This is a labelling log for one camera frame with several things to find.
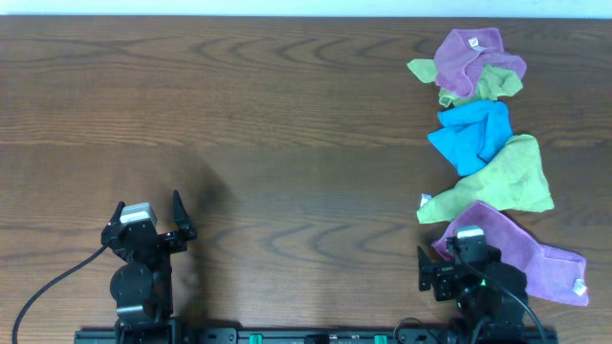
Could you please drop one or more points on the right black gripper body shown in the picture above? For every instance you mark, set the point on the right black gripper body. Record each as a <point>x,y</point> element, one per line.
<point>445,288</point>

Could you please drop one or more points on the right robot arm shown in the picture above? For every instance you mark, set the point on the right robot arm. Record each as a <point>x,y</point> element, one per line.
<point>490,295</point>

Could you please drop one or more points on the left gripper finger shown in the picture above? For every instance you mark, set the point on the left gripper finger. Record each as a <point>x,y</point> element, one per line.
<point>115,219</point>
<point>181,218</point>

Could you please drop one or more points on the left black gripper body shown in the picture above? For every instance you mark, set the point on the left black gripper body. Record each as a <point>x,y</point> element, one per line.
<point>157,259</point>

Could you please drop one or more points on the purple cloth with tag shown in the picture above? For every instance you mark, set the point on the purple cloth with tag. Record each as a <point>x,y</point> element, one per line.
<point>461,58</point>

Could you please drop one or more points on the pink purple microfiber cloth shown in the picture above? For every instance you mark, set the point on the pink purple microfiber cloth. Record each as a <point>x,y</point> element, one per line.
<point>552,273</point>

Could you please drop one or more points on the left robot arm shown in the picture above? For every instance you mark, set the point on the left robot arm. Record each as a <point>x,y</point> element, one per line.
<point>142,288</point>

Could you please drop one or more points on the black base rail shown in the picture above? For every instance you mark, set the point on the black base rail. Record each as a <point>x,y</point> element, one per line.
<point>233,336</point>

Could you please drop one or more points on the large green microfiber cloth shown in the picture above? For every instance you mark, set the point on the large green microfiber cloth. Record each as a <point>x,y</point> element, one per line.
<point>513,179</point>

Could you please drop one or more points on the small green microfiber cloth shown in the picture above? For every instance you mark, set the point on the small green microfiber cloth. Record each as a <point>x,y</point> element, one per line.
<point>493,83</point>

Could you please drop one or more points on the blue microfiber cloth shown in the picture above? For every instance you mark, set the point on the blue microfiber cloth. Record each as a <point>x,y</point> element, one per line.
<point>471,135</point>

